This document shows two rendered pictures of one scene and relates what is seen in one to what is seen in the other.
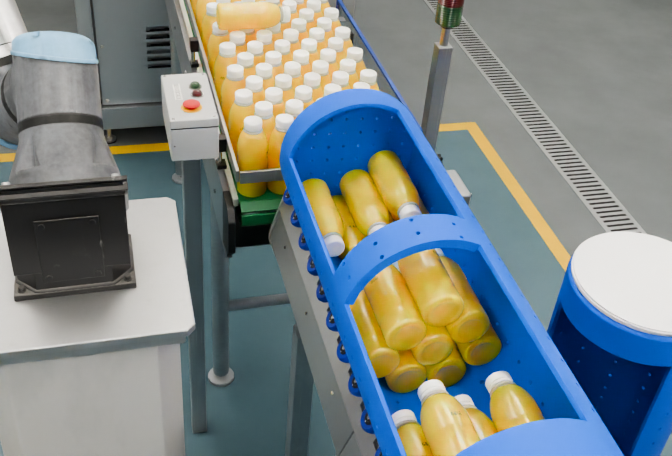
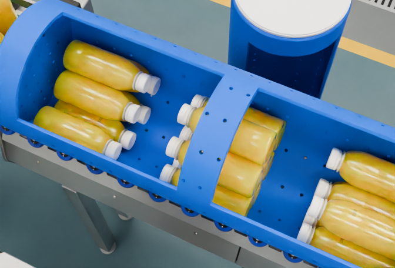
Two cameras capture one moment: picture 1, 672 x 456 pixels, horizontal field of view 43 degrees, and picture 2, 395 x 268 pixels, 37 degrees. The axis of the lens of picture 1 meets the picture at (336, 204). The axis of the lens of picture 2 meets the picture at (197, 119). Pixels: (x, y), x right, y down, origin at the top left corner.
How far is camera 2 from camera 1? 76 cm
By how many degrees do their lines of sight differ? 38
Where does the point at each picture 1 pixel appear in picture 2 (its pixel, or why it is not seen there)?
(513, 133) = not seen: outside the picture
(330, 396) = (194, 235)
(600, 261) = not seen: outside the picture
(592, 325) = (291, 48)
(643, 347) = (328, 37)
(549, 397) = (351, 134)
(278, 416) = (47, 213)
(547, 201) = not seen: outside the picture
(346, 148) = (33, 65)
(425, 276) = (241, 138)
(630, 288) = (292, 5)
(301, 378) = (88, 204)
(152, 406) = not seen: outside the picture
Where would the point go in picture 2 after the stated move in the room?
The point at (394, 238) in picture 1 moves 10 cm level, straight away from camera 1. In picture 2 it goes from (213, 138) to (174, 100)
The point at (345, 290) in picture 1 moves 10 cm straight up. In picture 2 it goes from (203, 196) to (203, 174)
